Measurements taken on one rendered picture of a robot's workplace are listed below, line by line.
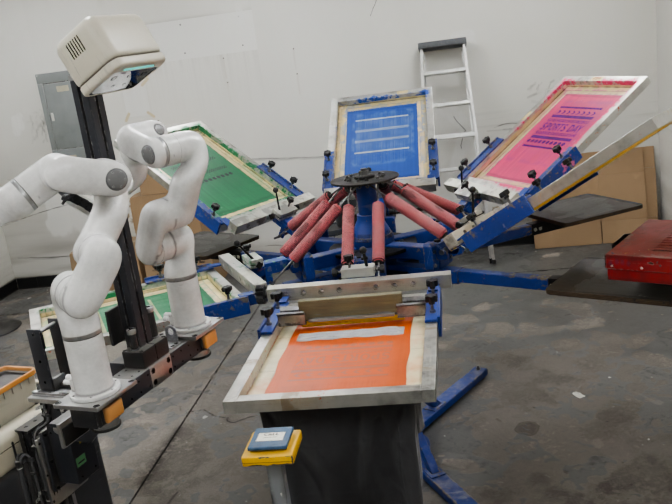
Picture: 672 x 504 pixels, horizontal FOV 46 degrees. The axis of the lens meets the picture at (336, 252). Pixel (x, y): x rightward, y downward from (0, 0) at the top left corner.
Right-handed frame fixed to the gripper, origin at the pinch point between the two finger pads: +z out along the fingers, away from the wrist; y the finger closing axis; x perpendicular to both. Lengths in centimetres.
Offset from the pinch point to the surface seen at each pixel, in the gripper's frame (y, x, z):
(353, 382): -89, -1, 15
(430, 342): -107, 19, 5
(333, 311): -87, 3, -31
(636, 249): -157, 77, -16
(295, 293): -80, -4, -57
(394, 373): -99, 7, 14
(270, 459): -69, -18, 48
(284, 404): -72, -13, 25
